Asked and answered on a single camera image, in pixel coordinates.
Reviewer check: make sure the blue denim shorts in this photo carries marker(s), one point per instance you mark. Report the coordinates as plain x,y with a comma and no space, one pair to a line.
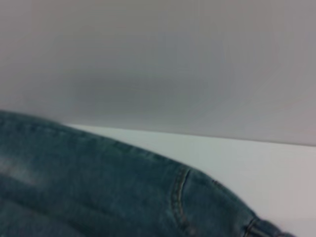
86,185

